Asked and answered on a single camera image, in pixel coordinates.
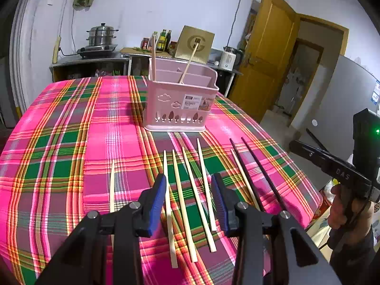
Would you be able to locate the light wooden chopstick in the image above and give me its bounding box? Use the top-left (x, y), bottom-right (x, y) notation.
top-left (182, 147), bottom-right (216, 253)
top-left (109, 160), bottom-right (115, 213)
top-left (172, 150), bottom-right (198, 262)
top-left (230, 149), bottom-right (261, 211)
top-left (196, 138), bottom-right (217, 232)
top-left (163, 151), bottom-right (178, 269)

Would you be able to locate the black chopstick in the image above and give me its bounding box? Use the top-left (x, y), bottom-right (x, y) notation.
top-left (229, 138), bottom-right (265, 212)
top-left (241, 136), bottom-right (288, 212)

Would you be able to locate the metal kitchen counter shelf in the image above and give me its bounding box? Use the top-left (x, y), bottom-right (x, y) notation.
top-left (50, 48), bottom-right (241, 96)

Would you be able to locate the right hand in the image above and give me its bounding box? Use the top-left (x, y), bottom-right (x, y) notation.
top-left (328, 184), bottom-right (374, 244)

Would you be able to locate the grey refrigerator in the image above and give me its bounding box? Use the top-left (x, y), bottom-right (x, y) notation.
top-left (306, 56), bottom-right (379, 160)

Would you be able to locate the yellow wooden door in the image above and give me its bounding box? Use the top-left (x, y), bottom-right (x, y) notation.
top-left (229, 0), bottom-right (300, 122)

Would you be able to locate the pink plaid tablecloth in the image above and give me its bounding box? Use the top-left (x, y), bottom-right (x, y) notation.
top-left (1, 76), bottom-right (321, 284)

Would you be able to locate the white electric kettle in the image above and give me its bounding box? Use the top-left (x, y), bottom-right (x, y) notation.
top-left (219, 46), bottom-right (236, 71)

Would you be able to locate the pink plastic utensil basket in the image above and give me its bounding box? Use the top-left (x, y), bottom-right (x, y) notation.
top-left (143, 58), bottom-right (219, 132)

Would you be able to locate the wooden chopstick in basket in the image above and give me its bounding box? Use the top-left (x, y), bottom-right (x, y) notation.
top-left (151, 51), bottom-right (156, 81)
top-left (178, 38), bottom-right (201, 84)

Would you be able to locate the gold cardboard box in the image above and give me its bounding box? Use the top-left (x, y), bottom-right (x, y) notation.
top-left (174, 25), bottom-right (214, 64)

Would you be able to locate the dark sauce bottle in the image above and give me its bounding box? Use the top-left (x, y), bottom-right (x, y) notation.
top-left (164, 30), bottom-right (171, 52)

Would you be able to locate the green soy sauce bottle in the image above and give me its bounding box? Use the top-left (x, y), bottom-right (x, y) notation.
top-left (156, 29), bottom-right (166, 52)

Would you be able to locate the clear white bottle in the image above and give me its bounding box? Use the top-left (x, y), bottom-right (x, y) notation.
top-left (148, 31), bottom-right (158, 51)

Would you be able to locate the black induction cooker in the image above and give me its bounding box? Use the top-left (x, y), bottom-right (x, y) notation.
top-left (77, 44), bottom-right (117, 59)

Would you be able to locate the red sauce jar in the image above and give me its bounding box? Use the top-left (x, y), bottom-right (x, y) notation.
top-left (140, 37), bottom-right (150, 50)

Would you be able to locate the white power strip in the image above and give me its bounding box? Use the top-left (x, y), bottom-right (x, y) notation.
top-left (52, 35), bottom-right (61, 64)

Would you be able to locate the steel steamer pot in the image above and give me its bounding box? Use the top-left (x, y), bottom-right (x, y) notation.
top-left (87, 23), bottom-right (118, 46)

